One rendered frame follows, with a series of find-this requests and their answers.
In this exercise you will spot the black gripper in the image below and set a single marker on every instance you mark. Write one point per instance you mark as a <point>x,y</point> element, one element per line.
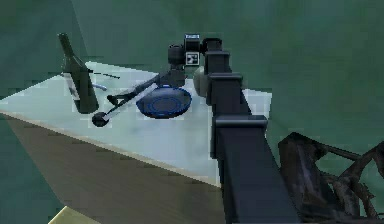
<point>176,55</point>

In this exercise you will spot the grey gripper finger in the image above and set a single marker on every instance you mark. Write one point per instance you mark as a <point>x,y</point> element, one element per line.
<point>100,120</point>

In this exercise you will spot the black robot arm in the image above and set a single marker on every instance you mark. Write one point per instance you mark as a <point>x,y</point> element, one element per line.
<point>246,166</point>

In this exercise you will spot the pale blue utensil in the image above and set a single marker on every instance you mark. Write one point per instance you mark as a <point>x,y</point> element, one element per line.
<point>100,87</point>

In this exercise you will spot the thin black utensil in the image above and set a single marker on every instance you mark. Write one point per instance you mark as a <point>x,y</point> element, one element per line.
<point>107,75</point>

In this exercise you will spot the blue round plate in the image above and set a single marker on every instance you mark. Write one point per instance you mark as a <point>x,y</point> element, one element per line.
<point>164,103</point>

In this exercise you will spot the dark green bottle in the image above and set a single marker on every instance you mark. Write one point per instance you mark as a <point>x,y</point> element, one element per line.
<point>81,86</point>

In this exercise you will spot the pale top wooden table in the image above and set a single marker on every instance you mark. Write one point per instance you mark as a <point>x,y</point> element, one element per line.
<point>160,140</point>

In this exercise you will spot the grey round pot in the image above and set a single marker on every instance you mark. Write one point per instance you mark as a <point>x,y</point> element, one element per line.
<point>200,81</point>

